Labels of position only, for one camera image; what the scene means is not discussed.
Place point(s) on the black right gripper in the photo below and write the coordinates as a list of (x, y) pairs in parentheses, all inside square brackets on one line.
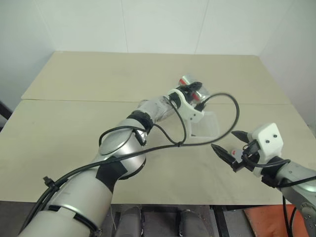
[(251, 148)]

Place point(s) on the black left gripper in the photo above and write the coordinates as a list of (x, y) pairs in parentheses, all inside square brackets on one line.
[(188, 95)]

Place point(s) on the red and silver can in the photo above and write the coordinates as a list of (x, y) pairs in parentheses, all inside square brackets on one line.
[(203, 95)]

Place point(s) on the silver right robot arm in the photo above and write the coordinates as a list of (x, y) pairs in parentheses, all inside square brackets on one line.
[(296, 172)]

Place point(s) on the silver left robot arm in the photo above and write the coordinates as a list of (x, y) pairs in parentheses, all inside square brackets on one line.
[(74, 197)]

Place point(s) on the clear plastic container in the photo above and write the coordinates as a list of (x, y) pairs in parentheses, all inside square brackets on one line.
[(209, 126)]

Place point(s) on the orange mat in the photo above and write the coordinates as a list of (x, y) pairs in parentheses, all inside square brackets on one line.
[(266, 222)]

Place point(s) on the dark grey rounded shape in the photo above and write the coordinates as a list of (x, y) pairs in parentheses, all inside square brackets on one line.
[(187, 223)]

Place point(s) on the black diagonal bar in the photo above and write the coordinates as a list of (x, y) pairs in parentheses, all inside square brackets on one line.
[(4, 113)]

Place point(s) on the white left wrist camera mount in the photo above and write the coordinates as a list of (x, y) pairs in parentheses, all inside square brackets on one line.
[(187, 107)]

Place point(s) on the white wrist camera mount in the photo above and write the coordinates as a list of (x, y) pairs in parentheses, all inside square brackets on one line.
[(269, 135), (187, 107)]

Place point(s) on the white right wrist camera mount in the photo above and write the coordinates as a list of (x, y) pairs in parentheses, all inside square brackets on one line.
[(269, 135)]

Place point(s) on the black table frame bar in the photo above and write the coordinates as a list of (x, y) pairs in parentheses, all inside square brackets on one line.
[(220, 222)]

